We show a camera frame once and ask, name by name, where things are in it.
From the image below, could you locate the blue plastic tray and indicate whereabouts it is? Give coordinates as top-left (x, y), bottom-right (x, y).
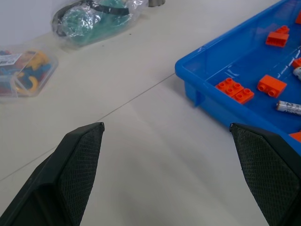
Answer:
top-left (174, 0), bottom-right (301, 156)

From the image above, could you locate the flat orange toy block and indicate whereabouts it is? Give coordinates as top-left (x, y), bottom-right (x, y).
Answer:
top-left (215, 77), bottom-right (255, 105)

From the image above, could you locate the clear bag with green items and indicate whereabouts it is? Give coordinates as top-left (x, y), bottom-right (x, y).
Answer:
top-left (51, 0), bottom-right (149, 50)

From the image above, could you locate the clear box of toys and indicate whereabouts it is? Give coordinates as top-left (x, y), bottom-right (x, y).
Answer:
top-left (0, 44), bottom-right (59, 98)

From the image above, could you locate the grey object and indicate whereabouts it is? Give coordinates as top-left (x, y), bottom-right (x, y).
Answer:
top-left (148, 0), bottom-right (166, 8)

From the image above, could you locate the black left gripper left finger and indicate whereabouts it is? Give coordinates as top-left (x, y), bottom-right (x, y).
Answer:
top-left (0, 121), bottom-right (105, 226)

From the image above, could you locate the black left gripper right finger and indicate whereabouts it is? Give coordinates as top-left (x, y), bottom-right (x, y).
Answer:
top-left (229, 122), bottom-right (301, 226)

